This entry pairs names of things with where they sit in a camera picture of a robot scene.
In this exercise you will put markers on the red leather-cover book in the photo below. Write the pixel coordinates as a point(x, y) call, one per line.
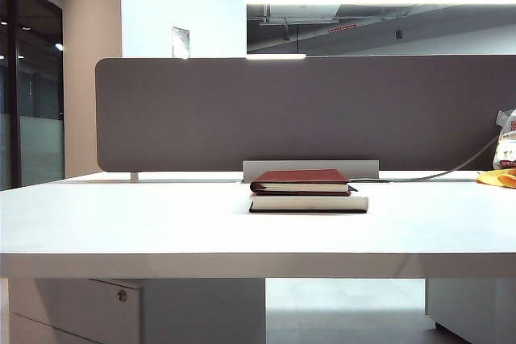
point(302, 176)

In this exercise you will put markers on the black hardcover book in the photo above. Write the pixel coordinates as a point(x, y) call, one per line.
point(306, 204)

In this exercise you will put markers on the grey fabric desk divider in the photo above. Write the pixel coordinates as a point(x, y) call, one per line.
point(282, 114)

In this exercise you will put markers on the short linear ceiling light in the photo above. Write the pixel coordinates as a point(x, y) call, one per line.
point(276, 56)

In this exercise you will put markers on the red ceiling sign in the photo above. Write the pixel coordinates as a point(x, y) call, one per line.
point(342, 29)

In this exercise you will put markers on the white desk leg panel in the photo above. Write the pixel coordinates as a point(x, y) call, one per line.
point(201, 312)

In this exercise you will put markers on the round drawer lock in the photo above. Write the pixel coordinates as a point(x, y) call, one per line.
point(122, 295)

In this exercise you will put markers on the black-framed glass partition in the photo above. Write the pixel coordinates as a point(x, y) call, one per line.
point(40, 98)

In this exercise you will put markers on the yellow cloth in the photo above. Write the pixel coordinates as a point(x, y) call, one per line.
point(498, 178)

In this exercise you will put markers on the clear plastic snack bag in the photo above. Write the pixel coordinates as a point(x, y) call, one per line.
point(507, 146)

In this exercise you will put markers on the white drawer cabinet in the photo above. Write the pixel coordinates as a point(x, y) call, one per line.
point(60, 312)

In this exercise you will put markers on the white cabinet on casters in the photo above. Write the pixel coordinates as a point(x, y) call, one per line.
point(475, 307)

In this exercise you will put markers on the metal divider support bracket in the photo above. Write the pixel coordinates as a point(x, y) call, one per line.
point(134, 176)

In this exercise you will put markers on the silver wall plate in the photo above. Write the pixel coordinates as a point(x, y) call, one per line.
point(181, 42)

